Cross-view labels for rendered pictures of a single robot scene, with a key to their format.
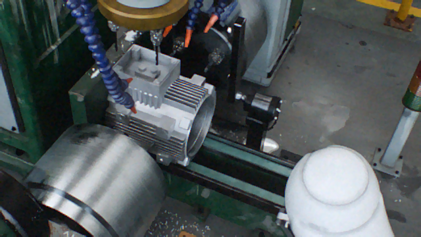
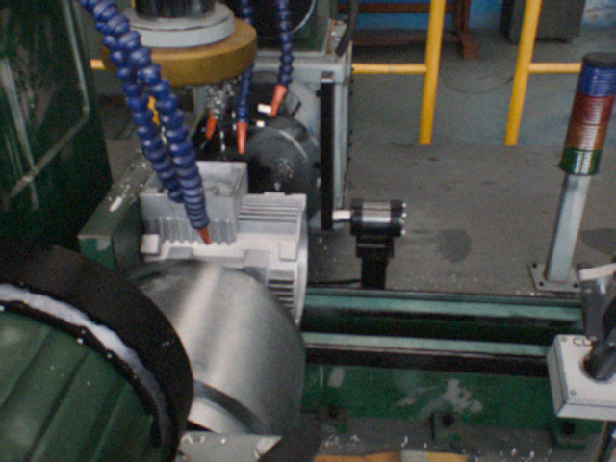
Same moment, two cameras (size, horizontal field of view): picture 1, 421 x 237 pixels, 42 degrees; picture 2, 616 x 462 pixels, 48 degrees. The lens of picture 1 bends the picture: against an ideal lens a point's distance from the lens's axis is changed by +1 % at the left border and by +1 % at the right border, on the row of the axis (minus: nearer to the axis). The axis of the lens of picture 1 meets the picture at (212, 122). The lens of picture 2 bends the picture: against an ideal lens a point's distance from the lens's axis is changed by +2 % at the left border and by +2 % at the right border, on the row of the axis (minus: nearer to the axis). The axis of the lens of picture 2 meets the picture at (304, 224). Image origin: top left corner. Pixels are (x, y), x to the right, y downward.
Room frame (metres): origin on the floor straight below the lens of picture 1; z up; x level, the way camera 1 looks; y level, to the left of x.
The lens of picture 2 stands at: (0.10, 0.22, 1.55)
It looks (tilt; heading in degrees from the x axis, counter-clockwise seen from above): 31 degrees down; 346
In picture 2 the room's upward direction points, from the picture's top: 1 degrees counter-clockwise
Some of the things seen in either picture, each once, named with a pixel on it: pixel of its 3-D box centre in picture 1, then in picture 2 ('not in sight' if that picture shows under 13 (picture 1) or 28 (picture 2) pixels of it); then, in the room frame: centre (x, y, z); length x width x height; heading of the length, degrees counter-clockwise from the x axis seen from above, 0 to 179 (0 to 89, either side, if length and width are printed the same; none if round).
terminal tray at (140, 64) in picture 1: (146, 76); (197, 201); (0.91, 0.16, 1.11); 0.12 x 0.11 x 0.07; 70
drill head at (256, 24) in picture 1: (218, 29); (263, 146); (1.21, 0.01, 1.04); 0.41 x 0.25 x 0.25; 160
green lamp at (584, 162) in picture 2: (418, 96); (580, 155); (1.00, -0.49, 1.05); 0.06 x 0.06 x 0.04
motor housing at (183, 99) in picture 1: (162, 112); (231, 261); (0.90, 0.12, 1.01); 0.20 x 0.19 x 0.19; 70
